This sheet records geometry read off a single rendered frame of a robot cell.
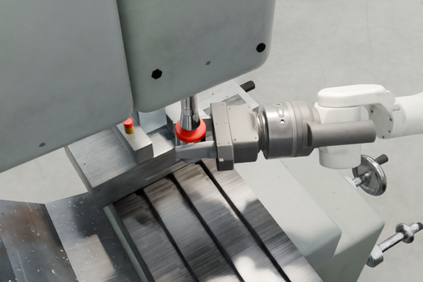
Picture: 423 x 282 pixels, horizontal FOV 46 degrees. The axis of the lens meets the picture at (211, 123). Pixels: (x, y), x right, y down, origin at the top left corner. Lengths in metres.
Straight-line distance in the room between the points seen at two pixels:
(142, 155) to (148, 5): 0.44
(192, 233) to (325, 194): 0.42
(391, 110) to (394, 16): 2.34
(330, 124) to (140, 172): 0.34
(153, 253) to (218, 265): 0.11
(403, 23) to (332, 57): 0.54
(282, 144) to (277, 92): 1.74
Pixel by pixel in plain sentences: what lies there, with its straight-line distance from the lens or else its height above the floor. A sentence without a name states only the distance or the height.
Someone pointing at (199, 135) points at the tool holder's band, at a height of 1.16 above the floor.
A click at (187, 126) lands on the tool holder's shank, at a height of 1.18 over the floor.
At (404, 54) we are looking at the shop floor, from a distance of 2.87.
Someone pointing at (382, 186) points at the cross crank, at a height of 0.69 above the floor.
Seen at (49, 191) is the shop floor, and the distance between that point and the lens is 2.19.
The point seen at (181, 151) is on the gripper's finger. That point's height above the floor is 1.14.
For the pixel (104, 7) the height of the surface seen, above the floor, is 1.49.
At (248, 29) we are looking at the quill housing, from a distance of 0.55.
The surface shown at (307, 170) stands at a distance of 1.21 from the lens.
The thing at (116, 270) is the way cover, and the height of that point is 0.90.
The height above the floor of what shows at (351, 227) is 0.77.
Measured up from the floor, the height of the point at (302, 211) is 0.89.
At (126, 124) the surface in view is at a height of 1.10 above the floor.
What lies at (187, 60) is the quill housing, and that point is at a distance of 0.52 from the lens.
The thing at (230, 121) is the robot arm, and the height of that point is 1.16.
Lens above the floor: 1.72
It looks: 48 degrees down
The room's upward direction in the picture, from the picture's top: straight up
